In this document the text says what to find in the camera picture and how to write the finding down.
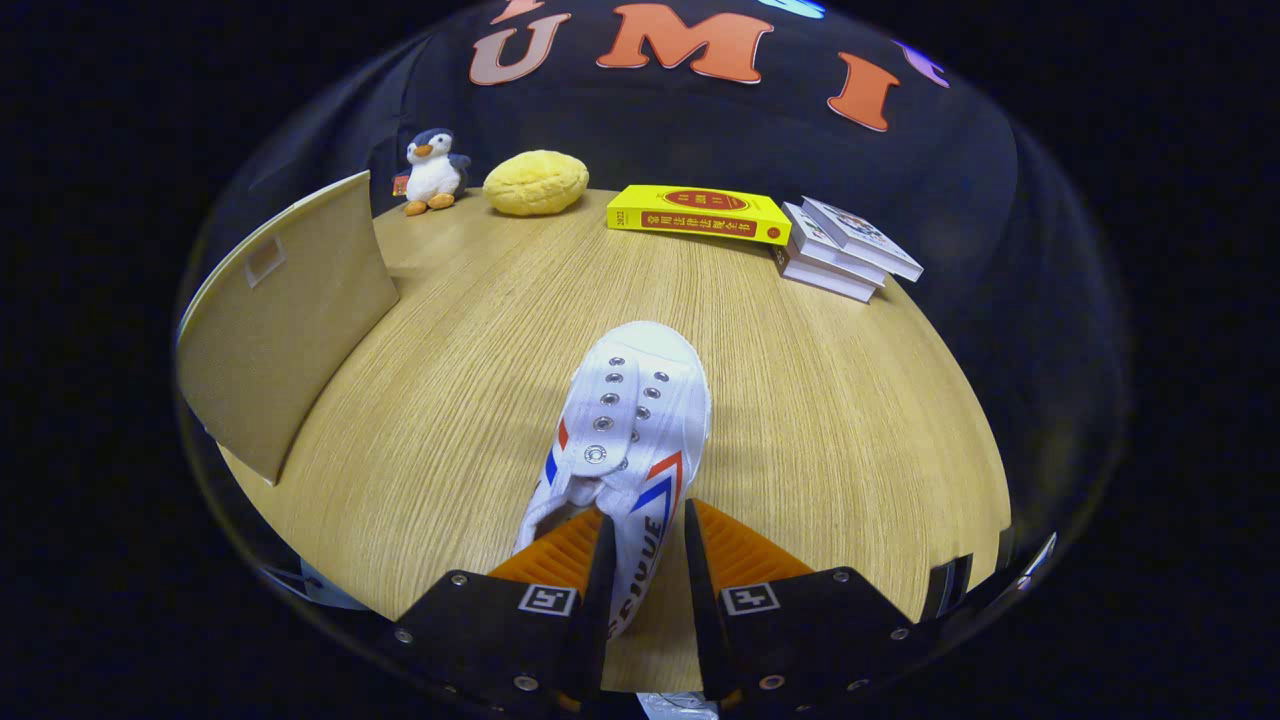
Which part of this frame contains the cream fabric storage box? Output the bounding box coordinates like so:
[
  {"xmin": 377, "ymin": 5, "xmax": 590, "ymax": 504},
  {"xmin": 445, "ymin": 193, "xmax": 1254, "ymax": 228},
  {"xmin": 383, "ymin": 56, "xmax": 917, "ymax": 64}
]
[{"xmin": 177, "ymin": 170, "xmax": 401, "ymax": 486}]

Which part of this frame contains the yellow round plush cushion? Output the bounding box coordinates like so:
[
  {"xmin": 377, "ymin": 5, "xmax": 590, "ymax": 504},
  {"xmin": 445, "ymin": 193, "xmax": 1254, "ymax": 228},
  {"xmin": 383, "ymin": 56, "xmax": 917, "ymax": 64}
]
[{"xmin": 483, "ymin": 150, "xmax": 590, "ymax": 217}]

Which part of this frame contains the white book with colourful cover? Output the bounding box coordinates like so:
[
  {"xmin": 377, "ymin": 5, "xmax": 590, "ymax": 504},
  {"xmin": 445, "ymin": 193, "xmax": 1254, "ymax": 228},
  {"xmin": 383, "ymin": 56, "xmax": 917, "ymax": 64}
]
[{"xmin": 800, "ymin": 196, "xmax": 925, "ymax": 283}]

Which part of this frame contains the yellow book with red circle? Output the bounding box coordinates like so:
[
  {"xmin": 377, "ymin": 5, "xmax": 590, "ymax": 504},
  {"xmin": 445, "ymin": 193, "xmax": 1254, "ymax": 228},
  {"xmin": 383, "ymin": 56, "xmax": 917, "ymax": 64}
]
[{"xmin": 606, "ymin": 184, "xmax": 793, "ymax": 247}]

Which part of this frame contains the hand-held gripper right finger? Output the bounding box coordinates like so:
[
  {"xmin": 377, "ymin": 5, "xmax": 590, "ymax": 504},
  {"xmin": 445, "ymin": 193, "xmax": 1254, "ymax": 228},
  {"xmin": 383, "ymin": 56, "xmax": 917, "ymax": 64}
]
[{"xmin": 683, "ymin": 498, "xmax": 916, "ymax": 716}]

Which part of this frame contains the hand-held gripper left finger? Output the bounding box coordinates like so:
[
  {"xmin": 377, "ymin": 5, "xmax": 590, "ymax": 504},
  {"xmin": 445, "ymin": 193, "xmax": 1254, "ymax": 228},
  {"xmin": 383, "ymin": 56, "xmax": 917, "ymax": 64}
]
[{"xmin": 385, "ymin": 505, "xmax": 618, "ymax": 716}]

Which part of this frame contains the penguin plush toy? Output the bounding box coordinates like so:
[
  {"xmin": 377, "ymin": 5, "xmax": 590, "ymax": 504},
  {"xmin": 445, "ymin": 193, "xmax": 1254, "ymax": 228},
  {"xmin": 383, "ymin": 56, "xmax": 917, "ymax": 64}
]
[{"xmin": 393, "ymin": 128, "xmax": 472, "ymax": 217}]

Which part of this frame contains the white canvas shoe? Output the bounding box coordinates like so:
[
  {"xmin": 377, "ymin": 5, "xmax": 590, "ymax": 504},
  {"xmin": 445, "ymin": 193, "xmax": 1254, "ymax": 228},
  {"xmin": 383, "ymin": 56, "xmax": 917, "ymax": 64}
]
[{"xmin": 512, "ymin": 320, "xmax": 713, "ymax": 641}]

